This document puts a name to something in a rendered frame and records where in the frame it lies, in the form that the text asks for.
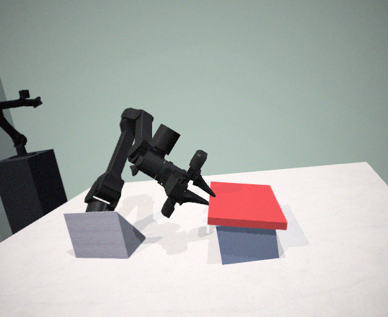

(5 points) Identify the red lid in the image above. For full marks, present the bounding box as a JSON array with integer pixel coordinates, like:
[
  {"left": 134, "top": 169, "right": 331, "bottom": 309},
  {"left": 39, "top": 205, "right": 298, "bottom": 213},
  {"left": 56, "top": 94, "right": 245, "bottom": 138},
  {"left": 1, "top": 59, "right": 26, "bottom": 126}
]
[{"left": 208, "top": 182, "right": 288, "bottom": 230}]

